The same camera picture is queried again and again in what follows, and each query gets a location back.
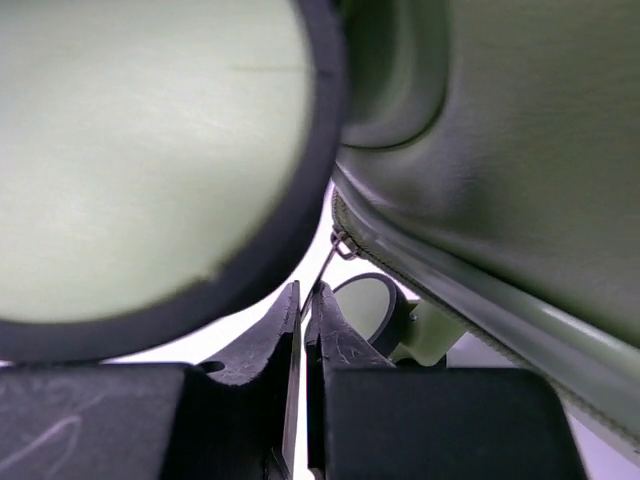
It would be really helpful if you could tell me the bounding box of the suitcase zipper pull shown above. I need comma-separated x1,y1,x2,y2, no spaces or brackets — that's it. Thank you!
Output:
311,230,359,295

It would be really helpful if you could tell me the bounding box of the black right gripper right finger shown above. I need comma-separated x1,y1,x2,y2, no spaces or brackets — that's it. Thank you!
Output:
305,283,586,479

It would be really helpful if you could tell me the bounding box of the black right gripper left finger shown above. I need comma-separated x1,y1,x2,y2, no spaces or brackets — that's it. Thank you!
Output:
1,282,300,479

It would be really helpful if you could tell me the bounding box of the green hard-shell suitcase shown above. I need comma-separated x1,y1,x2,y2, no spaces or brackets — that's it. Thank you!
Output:
1,1,639,452

